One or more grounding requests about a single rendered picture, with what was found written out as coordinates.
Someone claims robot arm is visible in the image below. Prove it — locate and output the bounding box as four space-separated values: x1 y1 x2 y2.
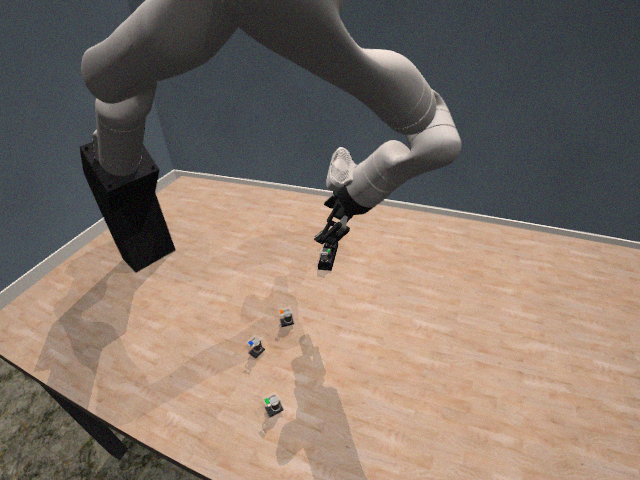
81 0 461 208

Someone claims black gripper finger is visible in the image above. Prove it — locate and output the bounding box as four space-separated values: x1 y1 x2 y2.
324 192 338 209
314 201 350 246

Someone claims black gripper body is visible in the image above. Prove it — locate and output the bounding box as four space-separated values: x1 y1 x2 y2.
334 186 374 221

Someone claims black rack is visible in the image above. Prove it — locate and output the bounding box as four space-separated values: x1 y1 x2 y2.
318 242 338 271

